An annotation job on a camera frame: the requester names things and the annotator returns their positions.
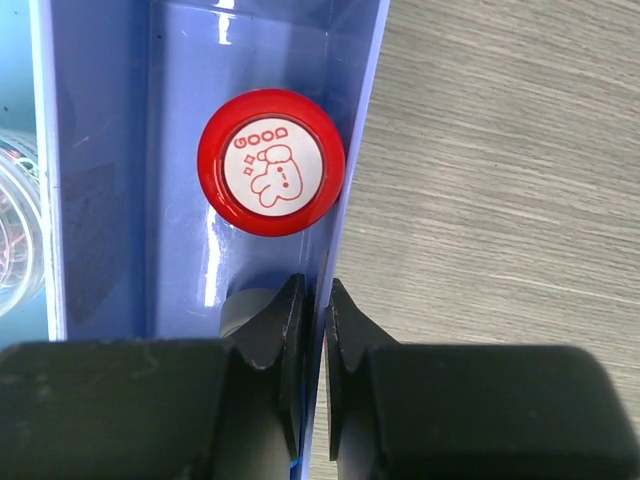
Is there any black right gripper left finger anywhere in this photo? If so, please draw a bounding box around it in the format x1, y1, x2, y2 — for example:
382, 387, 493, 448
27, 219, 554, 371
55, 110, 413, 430
1, 275, 306, 479

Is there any light blue drawer box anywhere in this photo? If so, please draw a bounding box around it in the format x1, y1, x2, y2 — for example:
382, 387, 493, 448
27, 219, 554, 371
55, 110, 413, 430
1, 1, 65, 348

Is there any blue glue bottle grey cap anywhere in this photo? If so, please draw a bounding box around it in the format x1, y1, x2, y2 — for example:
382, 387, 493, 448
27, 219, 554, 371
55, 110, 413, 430
219, 288, 276, 338

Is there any purple drawer box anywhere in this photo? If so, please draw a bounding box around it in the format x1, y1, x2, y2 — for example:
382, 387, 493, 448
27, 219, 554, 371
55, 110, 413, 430
29, 0, 392, 480

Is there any red black stamp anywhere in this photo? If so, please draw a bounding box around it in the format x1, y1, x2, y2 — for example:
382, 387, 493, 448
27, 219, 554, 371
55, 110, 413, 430
197, 88, 346, 237

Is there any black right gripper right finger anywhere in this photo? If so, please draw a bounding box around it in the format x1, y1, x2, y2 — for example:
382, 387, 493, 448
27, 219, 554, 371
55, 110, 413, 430
326, 282, 639, 479

